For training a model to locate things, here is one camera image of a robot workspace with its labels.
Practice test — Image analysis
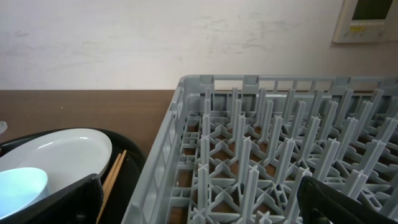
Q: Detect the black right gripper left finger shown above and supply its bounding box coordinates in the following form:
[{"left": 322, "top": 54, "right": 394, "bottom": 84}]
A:
[{"left": 1, "top": 174, "right": 103, "bottom": 224}]

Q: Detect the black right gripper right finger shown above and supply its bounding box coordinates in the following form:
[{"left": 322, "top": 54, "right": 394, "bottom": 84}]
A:
[{"left": 297, "top": 176, "right": 397, "bottom": 224}]

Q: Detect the wooden chopstick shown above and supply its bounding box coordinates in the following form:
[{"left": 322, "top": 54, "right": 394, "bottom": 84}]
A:
[
  {"left": 96, "top": 150, "right": 127, "bottom": 224},
  {"left": 103, "top": 154, "right": 121, "bottom": 192}
]

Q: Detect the grey round plate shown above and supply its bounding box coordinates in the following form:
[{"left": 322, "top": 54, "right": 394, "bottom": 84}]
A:
[{"left": 1, "top": 128, "right": 112, "bottom": 195}]

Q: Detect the light blue plastic cup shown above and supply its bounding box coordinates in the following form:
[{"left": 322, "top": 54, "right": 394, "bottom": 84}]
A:
[{"left": 1, "top": 167, "right": 49, "bottom": 220}]

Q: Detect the grey plastic dishwasher rack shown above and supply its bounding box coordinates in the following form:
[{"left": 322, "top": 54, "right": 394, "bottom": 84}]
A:
[{"left": 122, "top": 75, "right": 397, "bottom": 223}]

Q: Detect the round black serving tray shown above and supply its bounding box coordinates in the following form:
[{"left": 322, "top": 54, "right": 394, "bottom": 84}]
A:
[{"left": 0, "top": 127, "right": 146, "bottom": 224}]

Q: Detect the white wall control panel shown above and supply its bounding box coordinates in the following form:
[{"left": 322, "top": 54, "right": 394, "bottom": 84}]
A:
[{"left": 333, "top": 0, "right": 397, "bottom": 44}]

